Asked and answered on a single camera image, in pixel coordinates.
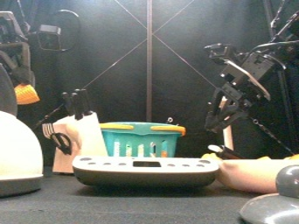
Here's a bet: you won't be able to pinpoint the black toy knife handle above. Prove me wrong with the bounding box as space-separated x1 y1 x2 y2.
77 88 95 116
71 91 85 121

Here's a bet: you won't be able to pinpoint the orange toy carrot piece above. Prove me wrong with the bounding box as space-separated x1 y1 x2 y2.
13 83 41 106

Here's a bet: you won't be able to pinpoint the vertical metal frame pole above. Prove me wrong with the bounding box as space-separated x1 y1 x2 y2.
144 0 155 123

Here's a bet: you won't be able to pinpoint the white grey toy scale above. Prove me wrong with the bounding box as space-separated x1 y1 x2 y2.
71 155 220 188

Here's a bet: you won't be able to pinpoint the teal basket yellow handles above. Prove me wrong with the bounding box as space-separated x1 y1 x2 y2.
99 121 187 158

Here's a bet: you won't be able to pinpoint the beige toy bowl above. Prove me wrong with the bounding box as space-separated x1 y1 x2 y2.
216 157 299 194

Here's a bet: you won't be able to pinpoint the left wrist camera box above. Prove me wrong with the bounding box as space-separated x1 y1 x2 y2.
36 24 63 52

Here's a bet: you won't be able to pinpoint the white toy knife block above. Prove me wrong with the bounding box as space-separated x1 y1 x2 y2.
51 112 108 174

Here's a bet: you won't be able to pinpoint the silver toy fork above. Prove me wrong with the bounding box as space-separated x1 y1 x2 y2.
41 122 55 140

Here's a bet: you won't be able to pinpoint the black toy scissors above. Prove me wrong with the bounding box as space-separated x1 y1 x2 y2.
51 131 73 156

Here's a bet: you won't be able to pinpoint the black toy utensil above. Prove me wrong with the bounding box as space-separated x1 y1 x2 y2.
207 143 247 160

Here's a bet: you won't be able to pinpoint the white toy kettle grey base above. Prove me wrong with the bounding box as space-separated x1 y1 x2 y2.
0 62 44 199

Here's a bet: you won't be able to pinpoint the grey lid with knob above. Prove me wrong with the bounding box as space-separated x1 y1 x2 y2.
238 164 299 224

